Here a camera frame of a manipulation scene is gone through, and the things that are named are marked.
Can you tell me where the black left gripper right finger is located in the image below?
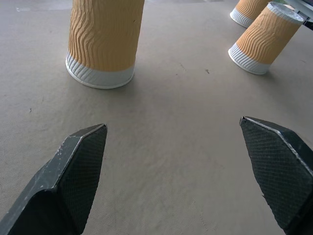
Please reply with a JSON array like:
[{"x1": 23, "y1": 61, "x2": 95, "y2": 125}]
[{"x1": 239, "y1": 116, "x2": 313, "y2": 235}]

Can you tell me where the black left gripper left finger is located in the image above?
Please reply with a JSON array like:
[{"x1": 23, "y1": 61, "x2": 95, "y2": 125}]
[{"x1": 0, "y1": 123, "x2": 108, "y2": 235}]

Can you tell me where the orange ripple paper cup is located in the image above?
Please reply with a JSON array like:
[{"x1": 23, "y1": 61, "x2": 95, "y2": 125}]
[
  {"x1": 65, "y1": 0, "x2": 145, "y2": 90},
  {"x1": 228, "y1": 1, "x2": 305, "y2": 75},
  {"x1": 229, "y1": 0, "x2": 270, "y2": 29}
]

